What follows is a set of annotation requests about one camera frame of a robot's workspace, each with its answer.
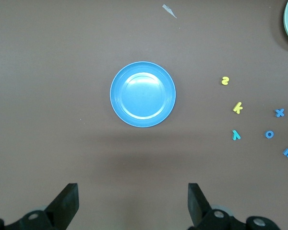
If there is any blue round plate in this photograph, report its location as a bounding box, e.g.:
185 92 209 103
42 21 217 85
109 61 177 128

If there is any grey tape scrap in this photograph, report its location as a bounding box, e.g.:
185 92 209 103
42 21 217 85
162 4 178 19

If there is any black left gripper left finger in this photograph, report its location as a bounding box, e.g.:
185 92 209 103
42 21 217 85
7 183 80 230

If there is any yellow foam letter k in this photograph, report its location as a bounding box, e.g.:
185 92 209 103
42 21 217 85
232 102 243 115

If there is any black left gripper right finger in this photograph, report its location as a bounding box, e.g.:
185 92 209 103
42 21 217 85
187 183 245 230

